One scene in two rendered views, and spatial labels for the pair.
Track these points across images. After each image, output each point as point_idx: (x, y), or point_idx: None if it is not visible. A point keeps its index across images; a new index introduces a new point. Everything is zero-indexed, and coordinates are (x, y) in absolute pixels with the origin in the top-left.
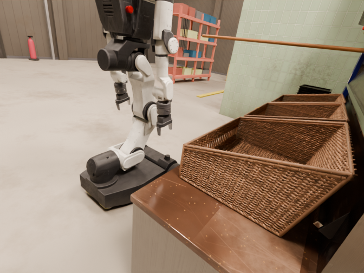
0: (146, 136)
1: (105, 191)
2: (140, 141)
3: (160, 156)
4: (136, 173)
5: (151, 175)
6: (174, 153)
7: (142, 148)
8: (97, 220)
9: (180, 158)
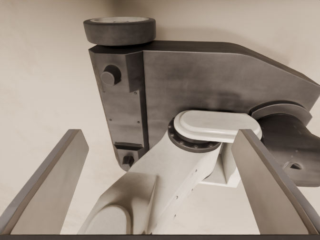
0: (147, 168)
1: (308, 95)
2: (176, 162)
3: (115, 98)
4: (210, 94)
5: (191, 59)
6: (55, 98)
7: (167, 141)
8: (309, 67)
9: (55, 78)
